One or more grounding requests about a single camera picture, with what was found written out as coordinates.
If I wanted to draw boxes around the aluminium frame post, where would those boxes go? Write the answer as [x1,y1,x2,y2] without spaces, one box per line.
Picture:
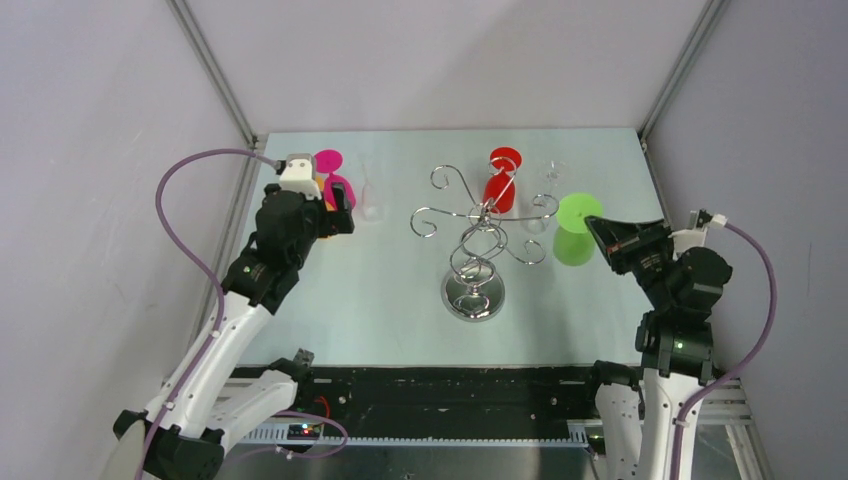
[638,0,731,149]
[165,0,258,148]

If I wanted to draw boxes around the right circuit board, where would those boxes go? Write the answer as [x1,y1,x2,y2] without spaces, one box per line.
[584,432,606,460]

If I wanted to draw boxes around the chrome wine glass rack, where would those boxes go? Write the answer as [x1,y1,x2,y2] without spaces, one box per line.
[409,164,547,323]

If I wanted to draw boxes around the clear champagne flute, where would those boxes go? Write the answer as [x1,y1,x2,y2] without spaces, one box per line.
[358,155,385,222]

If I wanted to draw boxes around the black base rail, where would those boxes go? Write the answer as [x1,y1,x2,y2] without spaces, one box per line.
[235,364,647,442]

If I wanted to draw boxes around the left circuit board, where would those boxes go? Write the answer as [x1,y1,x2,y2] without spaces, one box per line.
[286,423,323,442]

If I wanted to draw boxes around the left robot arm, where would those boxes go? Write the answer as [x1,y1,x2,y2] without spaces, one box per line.
[113,182,354,479]

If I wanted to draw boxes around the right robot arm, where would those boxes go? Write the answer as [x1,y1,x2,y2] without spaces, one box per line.
[581,212,733,479]

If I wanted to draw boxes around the clear wine glass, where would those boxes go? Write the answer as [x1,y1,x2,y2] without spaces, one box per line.
[522,160,566,235]

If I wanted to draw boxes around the pink wine glass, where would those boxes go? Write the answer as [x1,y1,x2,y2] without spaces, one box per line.
[314,149,357,210]

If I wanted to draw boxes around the orange wine glass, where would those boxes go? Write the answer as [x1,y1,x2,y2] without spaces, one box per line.
[315,176,334,211]

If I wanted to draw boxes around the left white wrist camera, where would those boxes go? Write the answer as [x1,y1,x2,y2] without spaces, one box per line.
[277,153,322,200]

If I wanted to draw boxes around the right aluminium frame post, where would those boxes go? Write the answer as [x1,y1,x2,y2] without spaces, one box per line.
[638,0,731,149]

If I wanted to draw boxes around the green wine glass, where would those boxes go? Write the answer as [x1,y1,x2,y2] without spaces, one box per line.
[552,192,604,267]

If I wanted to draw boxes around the left aluminium frame post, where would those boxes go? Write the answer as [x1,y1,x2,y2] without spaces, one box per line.
[165,0,258,148]

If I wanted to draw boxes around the red wine glass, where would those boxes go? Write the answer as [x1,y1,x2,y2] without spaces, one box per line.
[483,146,522,214]

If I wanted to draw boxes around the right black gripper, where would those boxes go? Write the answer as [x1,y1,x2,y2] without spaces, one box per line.
[585,215,675,308]

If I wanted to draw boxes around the circuit board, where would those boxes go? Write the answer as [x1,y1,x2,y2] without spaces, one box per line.
[584,432,606,460]
[286,423,323,442]

